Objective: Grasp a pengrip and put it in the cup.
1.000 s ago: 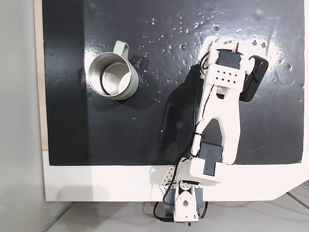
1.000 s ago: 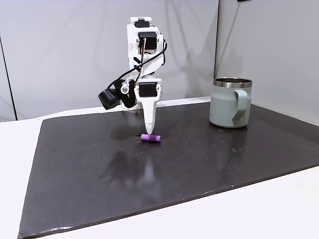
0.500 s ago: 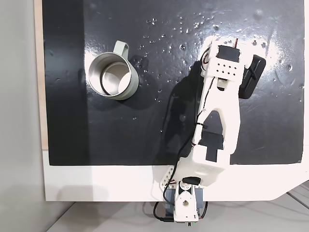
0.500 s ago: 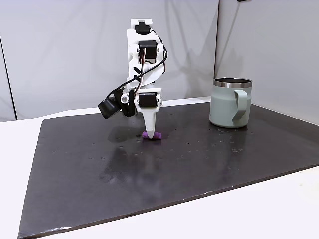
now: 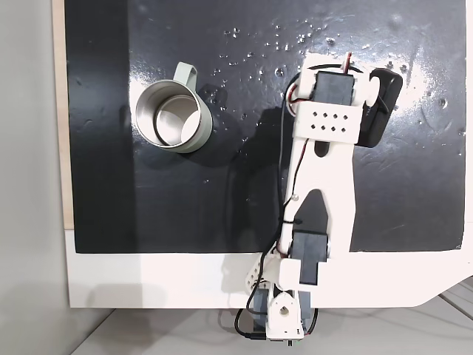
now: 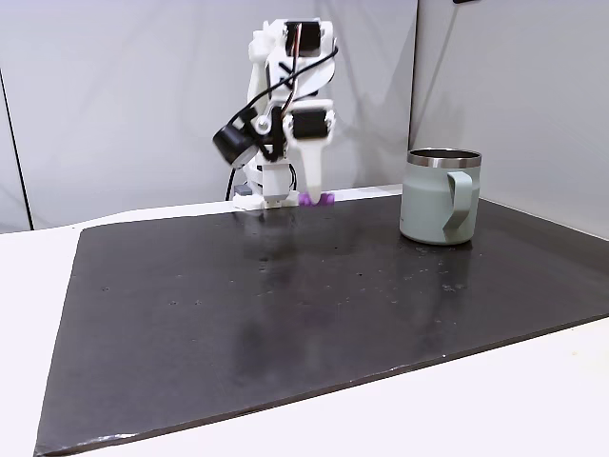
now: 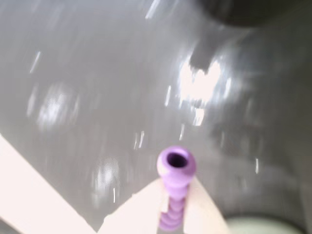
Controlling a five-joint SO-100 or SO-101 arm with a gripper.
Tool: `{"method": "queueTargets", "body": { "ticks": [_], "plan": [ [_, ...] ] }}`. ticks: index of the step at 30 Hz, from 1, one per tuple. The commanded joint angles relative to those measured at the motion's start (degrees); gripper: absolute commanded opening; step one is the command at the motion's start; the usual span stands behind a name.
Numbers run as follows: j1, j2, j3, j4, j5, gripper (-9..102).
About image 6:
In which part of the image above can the purple ribbed pen grip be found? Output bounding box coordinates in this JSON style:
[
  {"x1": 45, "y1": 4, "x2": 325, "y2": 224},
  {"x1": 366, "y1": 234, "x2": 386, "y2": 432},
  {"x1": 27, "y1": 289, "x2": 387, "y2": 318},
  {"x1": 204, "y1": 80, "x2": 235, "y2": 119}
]
[{"x1": 298, "y1": 189, "x2": 335, "y2": 209}]

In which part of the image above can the pale green steel mug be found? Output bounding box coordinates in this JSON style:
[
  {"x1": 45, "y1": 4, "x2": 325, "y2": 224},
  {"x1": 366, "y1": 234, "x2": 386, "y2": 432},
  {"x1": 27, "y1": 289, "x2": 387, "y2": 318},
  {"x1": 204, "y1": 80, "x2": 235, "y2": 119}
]
[{"x1": 399, "y1": 148, "x2": 483, "y2": 247}]

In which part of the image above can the black table mat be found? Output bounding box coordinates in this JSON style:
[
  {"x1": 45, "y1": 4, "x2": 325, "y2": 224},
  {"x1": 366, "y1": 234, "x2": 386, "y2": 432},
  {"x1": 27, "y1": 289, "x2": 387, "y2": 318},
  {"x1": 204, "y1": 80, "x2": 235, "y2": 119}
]
[{"x1": 33, "y1": 194, "x2": 609, "y2": 457}]

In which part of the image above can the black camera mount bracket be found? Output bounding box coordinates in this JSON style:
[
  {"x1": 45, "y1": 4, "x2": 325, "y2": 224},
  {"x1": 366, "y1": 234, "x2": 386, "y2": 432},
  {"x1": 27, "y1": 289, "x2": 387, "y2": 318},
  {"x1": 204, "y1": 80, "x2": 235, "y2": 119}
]
[{"x1": 242, "y1": 108, "x2": 287, "y2": 161}]

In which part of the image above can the black oval camera box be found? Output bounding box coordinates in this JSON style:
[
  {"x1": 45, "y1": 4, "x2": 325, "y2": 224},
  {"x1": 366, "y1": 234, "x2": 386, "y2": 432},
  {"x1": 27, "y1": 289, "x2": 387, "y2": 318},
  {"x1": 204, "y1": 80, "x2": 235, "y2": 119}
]
[{"x1": 211, "y1": 121, "x2": 256, "y2": 168}]

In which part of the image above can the red motor wire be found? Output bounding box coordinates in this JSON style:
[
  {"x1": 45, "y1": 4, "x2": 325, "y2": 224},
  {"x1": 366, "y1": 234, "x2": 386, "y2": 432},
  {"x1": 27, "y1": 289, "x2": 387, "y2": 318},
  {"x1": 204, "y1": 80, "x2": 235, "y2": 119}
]
[{"x1": 283, "y1": 23, "x2": 305, "y2": 125}]

